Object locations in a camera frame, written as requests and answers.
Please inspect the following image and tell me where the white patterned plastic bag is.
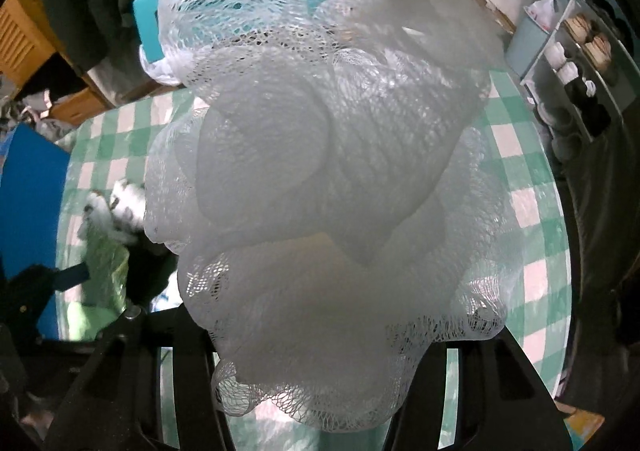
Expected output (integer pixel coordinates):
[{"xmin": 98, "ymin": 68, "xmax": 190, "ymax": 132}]
[{"xmin": 78, "ymin": 178, "xmax": 145, "ymax": 245}]

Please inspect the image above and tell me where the light green pouch bag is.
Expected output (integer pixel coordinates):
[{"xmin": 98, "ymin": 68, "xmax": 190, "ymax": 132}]
[{"xmin": 58, "ymin": 301, "xmax": 119, "ymax": 341}]

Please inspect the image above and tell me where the green glitter sponge cloth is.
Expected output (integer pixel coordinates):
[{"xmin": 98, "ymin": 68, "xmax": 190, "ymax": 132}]
[{"xmin": 78, "ymin": 222, "xmax": 129, "ymax": 315}]

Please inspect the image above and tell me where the wooden louvered wardrobe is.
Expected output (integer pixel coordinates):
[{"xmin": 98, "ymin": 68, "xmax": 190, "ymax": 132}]
[{"xmin": 1, "ymin": 0, "xmax": 113, "ymax": 126}]

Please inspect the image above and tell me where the blue cardboard box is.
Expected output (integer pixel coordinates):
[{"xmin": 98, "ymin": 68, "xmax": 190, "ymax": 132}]
[{"xmin": 0, "ymin": 123, "xmax": 72, "ymax": 342}]

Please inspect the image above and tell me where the metal shoe rack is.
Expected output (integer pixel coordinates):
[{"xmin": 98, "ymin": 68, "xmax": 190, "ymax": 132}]
[{"xmin": 522, "ymin": 0, "xmax": 639, "ymax": 163}]

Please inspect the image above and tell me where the green checkered tablecloth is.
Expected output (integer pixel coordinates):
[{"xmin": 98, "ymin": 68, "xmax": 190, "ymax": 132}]
[{"xmin": 55, "ymin": 71, "xmax": 572, "ymax": 450}]

